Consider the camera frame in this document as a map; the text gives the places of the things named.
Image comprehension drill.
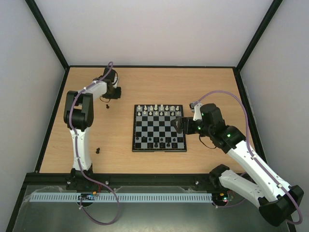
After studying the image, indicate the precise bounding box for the black folding chess board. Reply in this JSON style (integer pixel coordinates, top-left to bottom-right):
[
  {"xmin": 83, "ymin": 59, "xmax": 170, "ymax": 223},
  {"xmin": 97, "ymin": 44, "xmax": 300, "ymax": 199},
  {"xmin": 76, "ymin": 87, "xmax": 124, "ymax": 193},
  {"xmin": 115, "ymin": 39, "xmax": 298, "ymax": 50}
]
[{"xmin": 132, "ymin": 104, "xmax": 187, "ymax": 152}]

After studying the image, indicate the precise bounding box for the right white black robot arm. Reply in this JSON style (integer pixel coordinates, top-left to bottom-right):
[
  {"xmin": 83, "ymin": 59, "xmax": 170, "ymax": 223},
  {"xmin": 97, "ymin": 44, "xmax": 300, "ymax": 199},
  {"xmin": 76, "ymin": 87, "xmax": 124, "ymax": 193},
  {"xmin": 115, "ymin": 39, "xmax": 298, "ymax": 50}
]
[{"xmin": 171, "ymin": 103, "xmax": 304, "ymax": 227}]

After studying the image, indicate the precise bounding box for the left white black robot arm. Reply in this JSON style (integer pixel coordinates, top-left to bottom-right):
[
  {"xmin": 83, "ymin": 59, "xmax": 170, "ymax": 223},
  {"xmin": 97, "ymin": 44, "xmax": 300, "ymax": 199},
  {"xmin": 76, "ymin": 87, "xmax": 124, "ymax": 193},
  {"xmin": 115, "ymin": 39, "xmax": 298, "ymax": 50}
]
[{"xmin": 63, "ymin": 67, "xmax": 121, "ymax": 183}]

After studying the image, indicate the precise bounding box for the black aluminium frame rail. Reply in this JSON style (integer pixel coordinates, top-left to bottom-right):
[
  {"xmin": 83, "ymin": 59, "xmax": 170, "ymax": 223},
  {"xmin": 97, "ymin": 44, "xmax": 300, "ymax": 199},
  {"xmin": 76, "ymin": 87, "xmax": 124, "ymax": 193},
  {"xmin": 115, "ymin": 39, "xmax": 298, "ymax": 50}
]
[{"xmin": 22, "ymin": 173, "xmax": 228, "ymax": 193}]

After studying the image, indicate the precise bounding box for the light blue slotted cable duct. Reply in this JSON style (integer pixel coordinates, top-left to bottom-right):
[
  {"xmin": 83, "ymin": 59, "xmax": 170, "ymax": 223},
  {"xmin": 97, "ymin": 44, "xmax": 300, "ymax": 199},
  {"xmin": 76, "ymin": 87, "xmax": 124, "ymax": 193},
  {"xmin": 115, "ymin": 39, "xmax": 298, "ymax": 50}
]
[{"xmin": 29, "ymin": 192, "xmax": 212, "ymax": 203}]

